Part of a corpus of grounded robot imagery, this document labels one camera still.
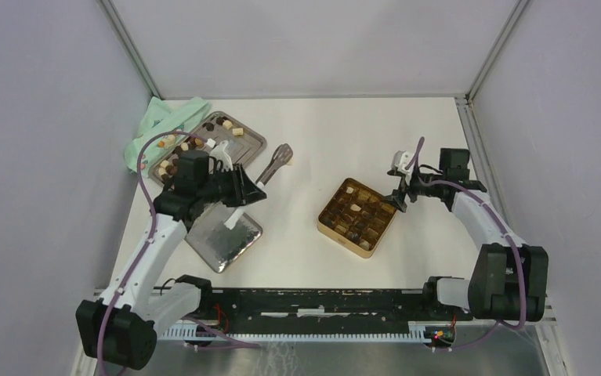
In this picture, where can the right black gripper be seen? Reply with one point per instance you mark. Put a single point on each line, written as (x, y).
(397, 197)

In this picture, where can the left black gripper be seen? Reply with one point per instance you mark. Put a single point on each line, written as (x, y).
(244, 190)

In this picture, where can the gold chocolate box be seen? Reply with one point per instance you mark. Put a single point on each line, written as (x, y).
(360, 232)

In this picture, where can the steel serving tongs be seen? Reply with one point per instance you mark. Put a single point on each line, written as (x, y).
(281, 157)

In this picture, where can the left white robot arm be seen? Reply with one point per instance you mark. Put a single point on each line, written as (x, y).
(123, 324)

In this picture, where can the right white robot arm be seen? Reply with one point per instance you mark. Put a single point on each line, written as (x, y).
(509, 279)

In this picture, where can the steel chocolate tray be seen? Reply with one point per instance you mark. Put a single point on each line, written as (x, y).
(243, 146)

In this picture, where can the silver box lid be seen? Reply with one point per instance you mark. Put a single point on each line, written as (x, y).
(217, 245)

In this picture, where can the green patterned cloth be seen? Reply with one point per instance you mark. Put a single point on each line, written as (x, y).
(159, 131)

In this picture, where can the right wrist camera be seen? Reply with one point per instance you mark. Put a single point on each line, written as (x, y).
(403, 164)

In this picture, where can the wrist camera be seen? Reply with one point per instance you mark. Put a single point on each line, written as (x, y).
(222, 160)
(403, 164)

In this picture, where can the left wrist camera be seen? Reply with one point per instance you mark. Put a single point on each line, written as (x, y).
(222, 160)

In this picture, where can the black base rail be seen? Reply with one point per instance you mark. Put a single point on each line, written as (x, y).
(318, 311)

